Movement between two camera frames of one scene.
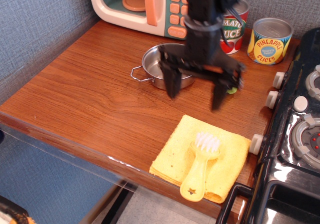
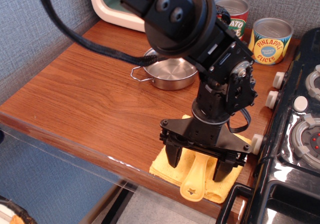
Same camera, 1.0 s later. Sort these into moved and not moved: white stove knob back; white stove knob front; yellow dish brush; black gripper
Moved: black gripper
Not moved: white stove knob back; yellow dish brush; white stove knob front
